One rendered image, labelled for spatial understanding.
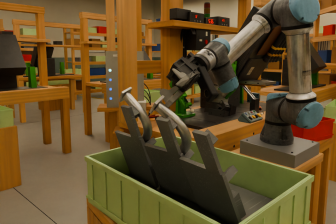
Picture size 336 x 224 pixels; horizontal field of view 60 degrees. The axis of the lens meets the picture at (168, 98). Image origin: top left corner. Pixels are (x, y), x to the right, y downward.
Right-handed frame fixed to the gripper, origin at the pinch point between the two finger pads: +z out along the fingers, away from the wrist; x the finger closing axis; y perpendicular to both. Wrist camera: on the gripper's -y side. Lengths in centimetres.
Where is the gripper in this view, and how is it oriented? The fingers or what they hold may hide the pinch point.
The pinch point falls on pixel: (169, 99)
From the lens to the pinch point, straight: 86.2
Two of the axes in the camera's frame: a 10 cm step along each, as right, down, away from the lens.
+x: 3.3, -5.3, -7.8
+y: -7.3, -6.6, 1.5
